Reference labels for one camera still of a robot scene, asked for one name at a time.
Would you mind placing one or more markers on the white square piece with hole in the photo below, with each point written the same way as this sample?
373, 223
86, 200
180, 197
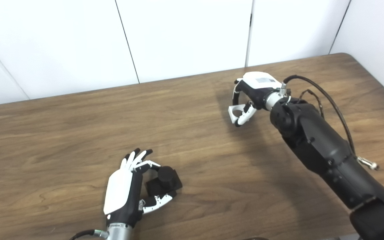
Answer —
232, 115

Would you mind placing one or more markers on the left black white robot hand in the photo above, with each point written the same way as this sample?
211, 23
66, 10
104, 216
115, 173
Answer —
118, 190

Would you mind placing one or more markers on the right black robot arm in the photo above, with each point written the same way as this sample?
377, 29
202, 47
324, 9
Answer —
322, 146

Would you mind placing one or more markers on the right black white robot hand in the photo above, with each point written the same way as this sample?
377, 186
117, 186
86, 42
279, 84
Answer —
258, 88

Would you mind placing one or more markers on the black peg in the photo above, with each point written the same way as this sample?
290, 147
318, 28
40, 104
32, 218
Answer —
167, 178

